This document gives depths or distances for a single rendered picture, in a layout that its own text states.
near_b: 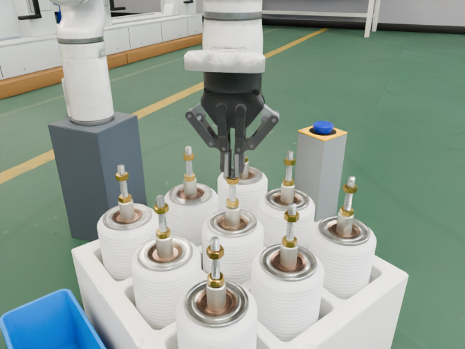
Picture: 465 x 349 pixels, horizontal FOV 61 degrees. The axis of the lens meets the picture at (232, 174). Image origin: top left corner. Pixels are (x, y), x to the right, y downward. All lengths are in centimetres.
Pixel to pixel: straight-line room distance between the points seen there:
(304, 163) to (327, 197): 9
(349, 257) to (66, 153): 65
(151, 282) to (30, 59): 231
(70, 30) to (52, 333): 57
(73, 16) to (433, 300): 94
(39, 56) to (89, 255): 217
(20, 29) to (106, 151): 206
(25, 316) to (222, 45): 53
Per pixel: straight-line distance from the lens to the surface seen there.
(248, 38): 49
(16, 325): 76
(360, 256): 60
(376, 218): 116
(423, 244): 110
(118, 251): 63
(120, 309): 60
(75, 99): 92
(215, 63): 45
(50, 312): 77
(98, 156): 90
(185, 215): 67
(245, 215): 63
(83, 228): 105
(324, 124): 81
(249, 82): 50
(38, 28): 286
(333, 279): 62
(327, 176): 82
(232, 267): 61
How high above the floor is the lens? 59
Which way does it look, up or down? 26 degrees down
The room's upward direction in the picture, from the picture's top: straight up
